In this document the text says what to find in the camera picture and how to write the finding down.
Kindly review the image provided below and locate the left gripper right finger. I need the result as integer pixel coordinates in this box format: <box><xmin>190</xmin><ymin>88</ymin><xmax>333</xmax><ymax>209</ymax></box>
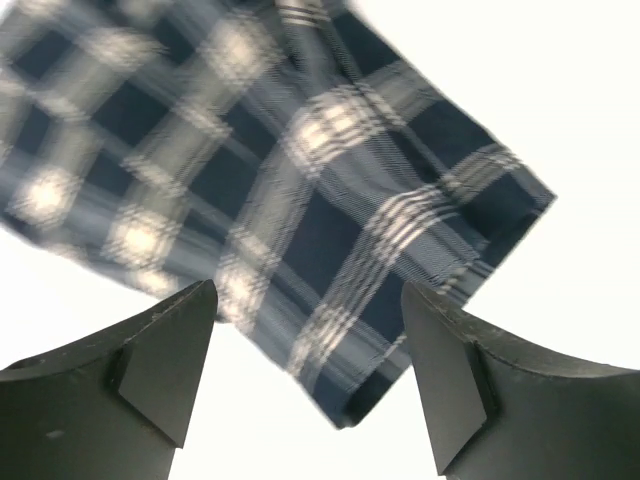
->
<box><xmin>401</xmin><ymin>283</ymin><xmax>639</xmax><ymax>480</ymax></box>

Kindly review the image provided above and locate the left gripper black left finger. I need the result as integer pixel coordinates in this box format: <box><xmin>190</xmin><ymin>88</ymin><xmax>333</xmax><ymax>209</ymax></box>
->
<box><xmin>1</xmin><ymin>280</ymin><xmax>217</xmax><ymax>480</ymax></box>

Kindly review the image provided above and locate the navy plaid skirt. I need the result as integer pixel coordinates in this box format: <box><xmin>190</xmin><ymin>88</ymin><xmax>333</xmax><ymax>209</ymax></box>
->
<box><xmin>1</xmin><ymin>1</ymin><xmax>554</xmax><ymax>428</ymax></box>

